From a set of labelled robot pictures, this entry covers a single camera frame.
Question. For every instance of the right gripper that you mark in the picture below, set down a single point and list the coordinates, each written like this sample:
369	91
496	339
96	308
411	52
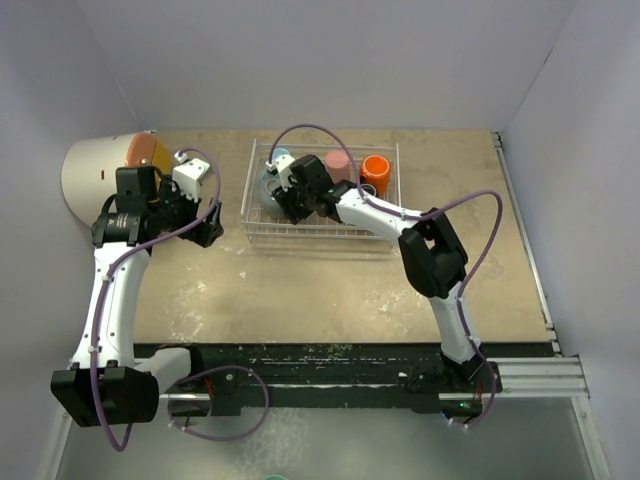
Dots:
286	200

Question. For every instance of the grey-blue round mug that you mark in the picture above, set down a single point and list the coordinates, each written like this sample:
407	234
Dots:
267	184

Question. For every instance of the aluminium frame rails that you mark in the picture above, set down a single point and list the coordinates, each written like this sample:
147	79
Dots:
519	374

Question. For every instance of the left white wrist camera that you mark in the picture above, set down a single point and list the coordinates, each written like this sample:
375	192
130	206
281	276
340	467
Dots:
190	175

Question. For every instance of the light blue mug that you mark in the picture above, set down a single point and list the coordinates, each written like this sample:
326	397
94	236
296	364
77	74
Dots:
280	154

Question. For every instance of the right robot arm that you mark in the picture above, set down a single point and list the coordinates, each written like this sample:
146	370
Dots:
432	254

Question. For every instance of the orange cup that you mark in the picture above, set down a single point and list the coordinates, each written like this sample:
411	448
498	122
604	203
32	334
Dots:
375	170

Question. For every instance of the white wire dish rack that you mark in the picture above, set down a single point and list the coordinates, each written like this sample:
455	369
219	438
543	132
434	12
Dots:
258	221

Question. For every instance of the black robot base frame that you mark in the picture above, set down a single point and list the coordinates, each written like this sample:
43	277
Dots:
408	376

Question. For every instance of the round cream drawer cabinet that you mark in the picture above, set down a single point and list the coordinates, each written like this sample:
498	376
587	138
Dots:
88	172

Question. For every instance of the black faceted mug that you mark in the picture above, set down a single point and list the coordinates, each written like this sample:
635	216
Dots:
369	189

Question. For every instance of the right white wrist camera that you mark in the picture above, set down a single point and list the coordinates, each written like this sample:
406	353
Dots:
281	165

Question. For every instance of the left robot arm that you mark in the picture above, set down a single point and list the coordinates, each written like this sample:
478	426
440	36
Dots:
104	384

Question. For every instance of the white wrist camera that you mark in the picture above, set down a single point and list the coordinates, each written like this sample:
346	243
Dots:
190	175
281	165

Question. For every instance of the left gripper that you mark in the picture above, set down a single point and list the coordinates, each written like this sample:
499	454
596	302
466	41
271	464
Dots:
166	193

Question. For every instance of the pink tumbler cup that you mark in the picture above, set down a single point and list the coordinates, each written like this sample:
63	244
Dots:
337	165

